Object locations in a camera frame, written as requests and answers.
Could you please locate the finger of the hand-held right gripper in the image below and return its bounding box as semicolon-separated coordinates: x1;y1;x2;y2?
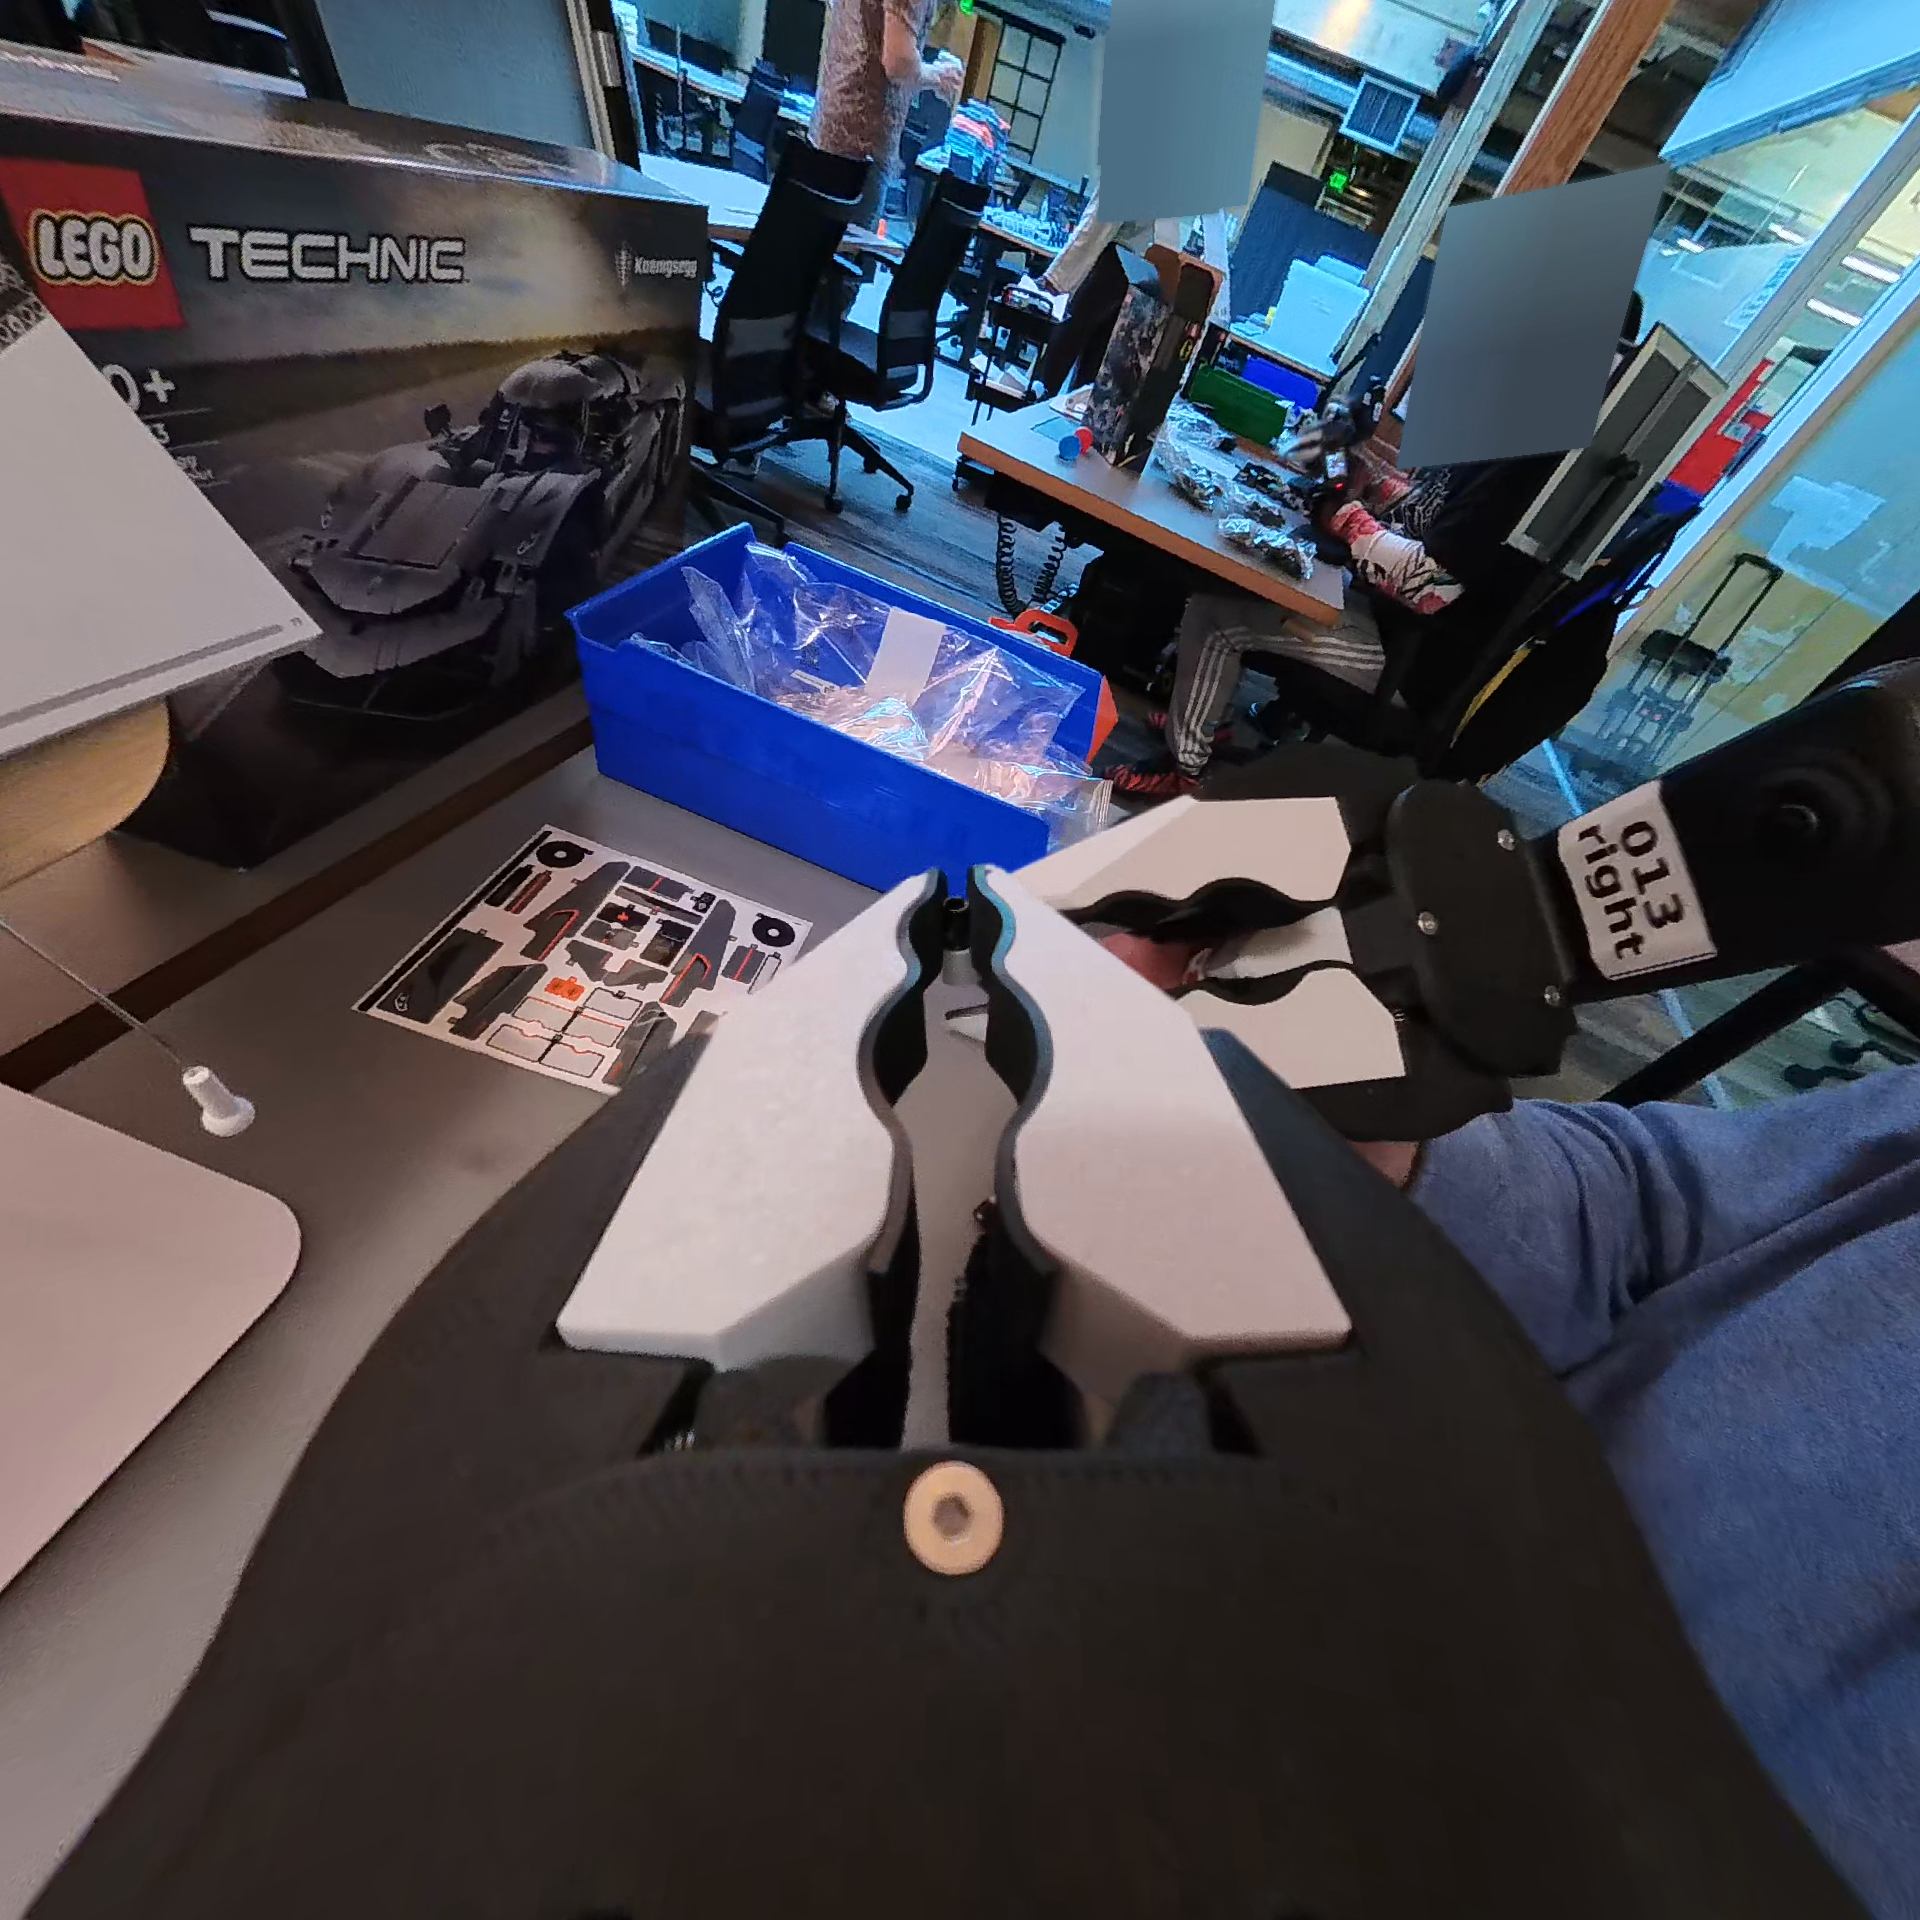
1191;908;1410;1090
1026;793;1360;949

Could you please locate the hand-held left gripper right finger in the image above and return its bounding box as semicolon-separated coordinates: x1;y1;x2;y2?
966;864;1360;1451

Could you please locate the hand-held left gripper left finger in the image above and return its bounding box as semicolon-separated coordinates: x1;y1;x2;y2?
553;865;950;1451

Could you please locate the lego sticker sheet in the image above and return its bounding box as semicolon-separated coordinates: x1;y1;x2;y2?
355;825;815;1090

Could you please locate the dark lego set box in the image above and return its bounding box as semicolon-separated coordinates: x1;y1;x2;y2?
0;46;710;873

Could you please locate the lego instruction booklet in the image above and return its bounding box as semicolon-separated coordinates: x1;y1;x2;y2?
0;245;324;757

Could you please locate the orange black object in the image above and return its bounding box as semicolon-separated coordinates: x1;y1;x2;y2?
996;598;1119;783

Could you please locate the wooden background desk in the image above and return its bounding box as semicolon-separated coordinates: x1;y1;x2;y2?
956;393;1350;628

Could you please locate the pile of clear plastic bags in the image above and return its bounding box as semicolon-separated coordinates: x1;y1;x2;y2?
629;563;1112;856

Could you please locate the green plastic bin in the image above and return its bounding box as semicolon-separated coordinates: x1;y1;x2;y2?
1186;366;1291;443

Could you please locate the blue plastic bin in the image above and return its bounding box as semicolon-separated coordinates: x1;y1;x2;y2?
565;524;1113;901

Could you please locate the dark upright box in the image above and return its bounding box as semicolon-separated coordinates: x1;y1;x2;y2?
1088;284;1186;468

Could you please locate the black office chair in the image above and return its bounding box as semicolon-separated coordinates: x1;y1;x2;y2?
697;136;915;513
818;170;999;513

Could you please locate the white background table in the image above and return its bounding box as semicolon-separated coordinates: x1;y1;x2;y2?
638;149;900;249

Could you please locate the black suitcase handle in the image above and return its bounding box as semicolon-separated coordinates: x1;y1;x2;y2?
1612;554;1787;753

